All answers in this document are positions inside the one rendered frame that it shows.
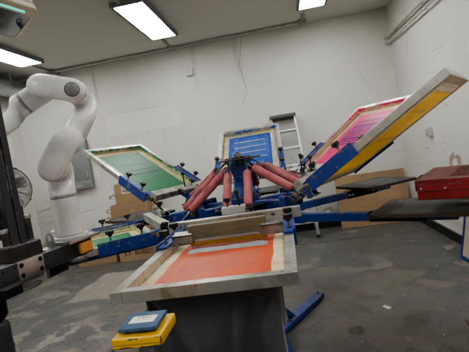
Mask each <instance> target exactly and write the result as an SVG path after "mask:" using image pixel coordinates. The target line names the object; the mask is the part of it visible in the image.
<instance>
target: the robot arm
mask: <svg viewBox="0 0 469 352"><path fill-rule="evenodd" d="M52 99H55V100H60V101H68V102H70V103H72V104H73V105H74V111H73V112H72V114H71V116H70V117H69V119H68V122H67V124H66V126H65V127H64V128H63V129H59V130H57V131H56V132H55V133H54V134H53V135H52V137H51V138H50V140H49V142H48V144H47V146H46V148H45V151H44V152H43V155H42V156H41V158H40V161H39V162H38V174H39V175H40V177H41V178H42V179H44V180H45V181H48V189H49V195H50V202H51V206H52V213H53V217H54V223H55V227H56V228H54V229H53V230H52V231H51V232H50V233H51V234H55V237H54V241H55V242H62V241H66V240H73V239H76V238H79V237H83V236H85V235H88V234H89V231H87V230H84V229H83V225H82V218H81V214H80V207H79V203H78V199H77V191H76V187H75V176H74V170H73V165H72V163H71V160H72V158H73V156H74V154H77V153H78V152H79V151H80V150H81V149H82V147H83V145H84V142H85V140H86V139H87V136H88V134H89V132H90V129H91V127H92V125H93V123H94V120H95V118H96V115H97V112H98V106H97V102H96V99H95V97H94V95H93V94H92V93H91V92H90V90H89V89H88V88H87V87H86V86H85V85H84V84H83V83H82V82H80V81H79V80H76V79H74V78H66V77H61V76H56V75H48V74H42V73H37V74H34V75H32V76H31V77H29V79H28V80H27V87H25V88H24V89H23V90H21V91H19V92H18V93H16V94H14V95H13V96H11V97H10V98H9V106H8V109H7V111H6V112H5V113H4V114H3V121H4V125H5V129H6V135H8V134H10V133H12V132H13V131H14V130H15V129H17V128H18V127H19V126H20V124H21V123H22V122H23V121H24V119H25V118H26V117H27V116H28V115H30V114H31V113H33V112H34V111H36V110H37V109H39V108H41V107H42V106H44V105H45V104H46V103H48V102H50V101H51V100H52Z"/></svg>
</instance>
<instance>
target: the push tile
mask: <svg viewBox="0 0 469 352"><path fill-rule="evenodd" d="M167 312H168V311H167V310H158V311H146V312H139V313H133V314H131V316H130V317H129V318H128V319H127V320H126V322H125V323H124V324H123V325H122V326H121V327H120V328H119V329H118V333H125V332H139V331H146V330H156V329H157V327H158V326H159V324H160V323H161V321H162V320H163V319H164V317H165V315H166V314H167Z"/></svg>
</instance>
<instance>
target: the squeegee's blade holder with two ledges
mask: <svg viewBox="0 0 469 352"><path fill-rule="evenodd" d="M257 234H260V231H256V232H250V233H240V234H234V235H224V236H218V237H208V238H202V239H197V240H195V242H203V241H209V240H219V239H225V238H231V237H241V236H247V235H257Z"/></svg>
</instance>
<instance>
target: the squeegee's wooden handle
mask: <svg viewBox="0 0 469 352"><path fill-rule="evenodd" d="M262 223H266V219H265V215H260V216H254V217H244V218H238V219H229V220H223V221H214V222H208V223H199V224H193V225H188V226H187V229H188V233H192V235H193V241H194V242H195V240H197V239H202V238H208V237H218V236H224V235H234V234H240V233H250V232H256V231H260V233H262V226H261V224H262Z"/></svg>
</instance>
